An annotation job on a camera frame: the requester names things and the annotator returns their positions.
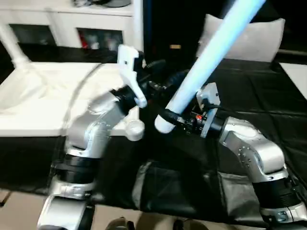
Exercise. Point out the white plastic table leg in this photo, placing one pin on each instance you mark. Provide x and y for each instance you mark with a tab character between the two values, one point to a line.
216	52
138	24
12	45

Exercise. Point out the white plastic table top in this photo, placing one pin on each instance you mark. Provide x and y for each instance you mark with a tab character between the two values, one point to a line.
43	96

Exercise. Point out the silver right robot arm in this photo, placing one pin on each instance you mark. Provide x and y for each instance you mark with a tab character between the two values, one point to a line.
254	153

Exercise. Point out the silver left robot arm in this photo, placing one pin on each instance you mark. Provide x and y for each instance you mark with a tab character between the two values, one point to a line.
91	139

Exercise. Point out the black box with yellow label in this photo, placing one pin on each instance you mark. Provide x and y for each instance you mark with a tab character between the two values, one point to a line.
172	24

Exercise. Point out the small red bottle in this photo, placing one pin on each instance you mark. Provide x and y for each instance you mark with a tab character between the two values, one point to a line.
84	42

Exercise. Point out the white plastic bag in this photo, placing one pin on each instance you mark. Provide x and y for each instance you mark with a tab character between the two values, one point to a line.
261	40

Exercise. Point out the dark grey robot foot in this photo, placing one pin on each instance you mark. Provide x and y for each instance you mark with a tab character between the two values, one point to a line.
120	224
184	225

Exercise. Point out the white cabinet with glass doors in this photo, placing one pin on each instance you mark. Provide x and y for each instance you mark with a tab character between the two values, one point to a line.
57	21

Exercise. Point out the white flat board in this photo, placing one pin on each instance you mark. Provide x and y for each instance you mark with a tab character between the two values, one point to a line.
295	74

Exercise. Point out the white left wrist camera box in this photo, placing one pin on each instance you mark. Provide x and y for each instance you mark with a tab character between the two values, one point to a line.
130	69

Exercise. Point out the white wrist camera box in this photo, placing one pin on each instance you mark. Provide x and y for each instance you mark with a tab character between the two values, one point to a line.
208	96
130	69

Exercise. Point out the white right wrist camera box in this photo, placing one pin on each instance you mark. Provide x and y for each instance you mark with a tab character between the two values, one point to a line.
208	96

